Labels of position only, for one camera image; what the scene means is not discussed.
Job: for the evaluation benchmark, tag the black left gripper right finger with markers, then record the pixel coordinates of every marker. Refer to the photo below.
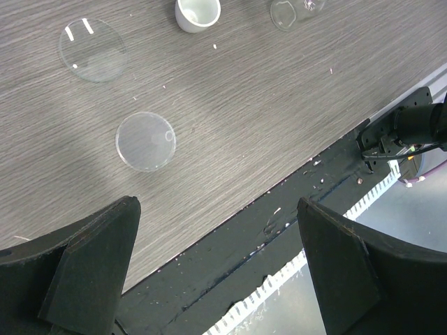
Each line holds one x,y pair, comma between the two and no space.
367,282

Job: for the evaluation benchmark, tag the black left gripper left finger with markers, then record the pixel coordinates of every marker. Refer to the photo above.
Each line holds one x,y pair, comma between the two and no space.
70,281

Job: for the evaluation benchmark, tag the clear glass beaker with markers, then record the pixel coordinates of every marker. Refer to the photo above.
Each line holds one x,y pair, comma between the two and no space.
287,14

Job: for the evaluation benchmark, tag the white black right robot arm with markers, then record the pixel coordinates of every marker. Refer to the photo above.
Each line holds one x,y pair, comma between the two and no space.
403,132

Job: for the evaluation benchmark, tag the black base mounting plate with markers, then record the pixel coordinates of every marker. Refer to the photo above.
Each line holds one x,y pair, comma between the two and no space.
212,285

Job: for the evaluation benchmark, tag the clear glass watch dish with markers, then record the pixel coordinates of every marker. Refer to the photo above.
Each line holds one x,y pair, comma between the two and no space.
93,50

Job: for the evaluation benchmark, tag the small white ceramic bowl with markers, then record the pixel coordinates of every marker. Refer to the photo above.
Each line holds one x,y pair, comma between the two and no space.
194,16

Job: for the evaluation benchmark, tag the aluminium rail profile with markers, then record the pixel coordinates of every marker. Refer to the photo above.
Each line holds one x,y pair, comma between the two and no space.
435,81

